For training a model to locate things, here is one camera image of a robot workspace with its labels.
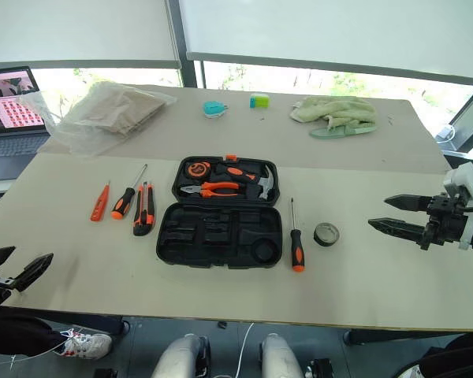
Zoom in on teal rounded tape measure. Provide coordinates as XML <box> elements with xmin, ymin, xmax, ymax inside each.
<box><xmin>202</xmin><ymin>100</ymin><xmax>229</xmax><ymax>120</ymax></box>

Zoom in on dark rounded object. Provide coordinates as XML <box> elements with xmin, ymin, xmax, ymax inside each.
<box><xmin>393</xmin><ymin>332</ymin><xmax>473</xmax><ymax>378</ymax></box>

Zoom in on clear plastic bag brown paper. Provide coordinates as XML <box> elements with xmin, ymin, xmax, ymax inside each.
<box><xmin>21</xmin><ymin>80</ymin><xmax>178</xmax><ymax>158</ymax></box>

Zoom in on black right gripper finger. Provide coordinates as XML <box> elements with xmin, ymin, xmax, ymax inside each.
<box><xmin>383</xmin><ymin>194</ymin><xmax>431</xmax><ymax>214</ymax></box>
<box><xmin>367</xmin><ymin>218</ymin><xmax>427</xmax><ymax>243</ymax></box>

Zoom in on white red sneaker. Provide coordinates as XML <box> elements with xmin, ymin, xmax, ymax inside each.
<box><xmin>53</xmin><ymin>329</ymin><xmax>114</xmax><ymax>361</ymax></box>

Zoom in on silver robot left leg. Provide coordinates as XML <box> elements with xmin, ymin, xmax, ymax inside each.
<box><xmin>151</xmin><ymin>333</ymin><xmax>211</xmax><ymax>378</ymax></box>

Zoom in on silver robot leg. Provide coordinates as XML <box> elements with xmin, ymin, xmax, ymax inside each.
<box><xmin>151</xmin><ymin>333</ymin><xmax>211</xmax><ymax>378</ymax></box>
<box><xmin>259</xmin><ymin>332</ymin><xmax>305</xmax><ymax>378</ymax></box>

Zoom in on orange black tape measure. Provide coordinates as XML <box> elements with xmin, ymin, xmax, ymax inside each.
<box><xmin>185</xmin><ymin>161</ymin><xmax>210</xmax><ymax>179</ymax></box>

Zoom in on white charger block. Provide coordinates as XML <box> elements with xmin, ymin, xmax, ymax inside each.
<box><xmin>436</xmin><ymin>124</ymin><xmax>457</xmax><ymax>143</ymax></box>

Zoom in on orange handled pliers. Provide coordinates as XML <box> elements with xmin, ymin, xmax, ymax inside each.
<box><xmin>180</xmin><ymin>181</ymin><xmax>244</xmax><ymax>198</ymax></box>

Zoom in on black tool case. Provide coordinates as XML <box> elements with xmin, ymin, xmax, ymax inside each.
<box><xmin>155</xmin><ymin>154</ymin><xmax>283</xmax><ymax>271</ymax></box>

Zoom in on dark trouser leg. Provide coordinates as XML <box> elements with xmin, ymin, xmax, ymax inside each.
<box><xmin>0</xmin><ymin>306</ymin><xmax>67</xmax><ymax>356</ymax></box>

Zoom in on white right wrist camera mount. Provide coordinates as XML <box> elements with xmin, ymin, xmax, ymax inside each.
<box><xmin>442</xmin><ymin>161</ymin><xmax>473</xmax><ymax>251</ymax></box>

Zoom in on open laptop pink screen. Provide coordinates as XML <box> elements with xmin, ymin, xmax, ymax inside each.
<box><xmin>0</xmin><ymin>65</ymin><xmax>51</xmax><ymax>182</ymax></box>

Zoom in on white roller blind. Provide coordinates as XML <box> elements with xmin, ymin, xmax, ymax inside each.
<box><xmin>0</xmin><ymin>0</ymin><xmax>182</xmax><ymax>71</ymax></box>
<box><xmin>179</xmin><ymin>0</ymin><xmax>473</xmax><ymax>88</ymax></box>

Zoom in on short orange black screwdriver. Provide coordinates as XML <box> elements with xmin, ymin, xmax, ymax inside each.
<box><xmin>110</xmin><ymin>164</ymin><xmax>148</xmax><ymax>221</ymax></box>

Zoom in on claw hammer orange black handle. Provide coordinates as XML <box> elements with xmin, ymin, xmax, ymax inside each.
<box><xmin>214</xmin><ymin>163</ymin><xmax>277</xmax><ymax>200</ymax></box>

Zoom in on long orange black screwdriver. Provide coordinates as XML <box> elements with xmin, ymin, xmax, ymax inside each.
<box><xmin>289</xmin><ymin>197</ymin><xmax>306</xmax><ymax>273</ymax></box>

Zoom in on silver robot right leg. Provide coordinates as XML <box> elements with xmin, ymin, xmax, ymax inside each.
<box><xmin>259</xmin><ymin>332</ymin><xmax>305</xmax><ymax>378</ymax></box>

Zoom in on white floor cable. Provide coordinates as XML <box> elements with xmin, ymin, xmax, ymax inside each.
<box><xmin>236</xmin><ymin>321</ymin><xmax>256</xmax><ymax>378</ymax></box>

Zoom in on black tape roll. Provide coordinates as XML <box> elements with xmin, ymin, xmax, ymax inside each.
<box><xmin>313</xmin><ymin>222</ymin><xmax>341</xmax><ymax>248</ymax></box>

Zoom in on orange black utility knife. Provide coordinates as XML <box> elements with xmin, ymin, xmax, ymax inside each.
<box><xmin>132</xmin><ymin>181</ymin><xmax>157</xmax><ymax>237</ymax></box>

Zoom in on orange voltage tester pen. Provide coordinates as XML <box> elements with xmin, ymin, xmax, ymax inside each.
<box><xmin>89</xmin><ymin>180</ymin><xmax>112</xmax><ymax>223</ymax></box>

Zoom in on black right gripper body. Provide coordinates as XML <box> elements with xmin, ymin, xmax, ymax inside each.
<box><xmin>419</xmin><ymin>192</ymin><xmax>471</xmax><ymax>251</ymax></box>

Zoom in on pale green towel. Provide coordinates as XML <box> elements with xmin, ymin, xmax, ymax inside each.
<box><xmin>289</xmin><ymin>95</ymin><xmax>378</xmax><ymax>132</ymax></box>

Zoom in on dark window frame post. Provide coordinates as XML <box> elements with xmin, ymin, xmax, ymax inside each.
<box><xmin>166</xmin><ymin>0</ymin><xmax>199</xmax><ymax>90</ymax></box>

